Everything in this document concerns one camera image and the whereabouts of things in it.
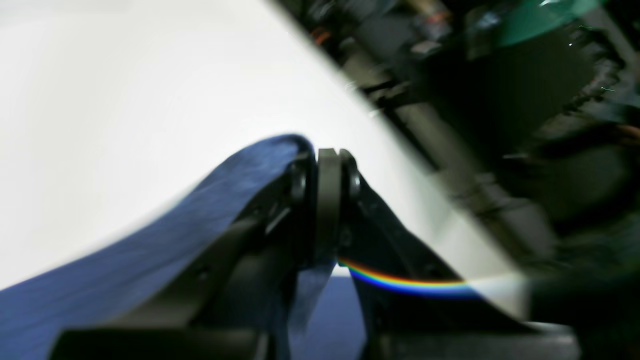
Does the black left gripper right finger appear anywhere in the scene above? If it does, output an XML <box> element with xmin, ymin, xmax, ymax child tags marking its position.
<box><xmin>316</xmin><ymin>148</ymin><xmax>581</xmax><ymax>360</ymax></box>

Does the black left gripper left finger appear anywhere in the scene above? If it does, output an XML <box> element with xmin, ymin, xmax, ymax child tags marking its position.
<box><xmin>50</xmin><ymin>152</ymin><xmax>315</xmax><ymax>360</ymax></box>

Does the blue t-shirt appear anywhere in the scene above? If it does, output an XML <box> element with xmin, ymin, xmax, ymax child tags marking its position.
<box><xmin>0</xmin><ymin>134</ymin><xmax>366</xmax><ymax>360</ymax></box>

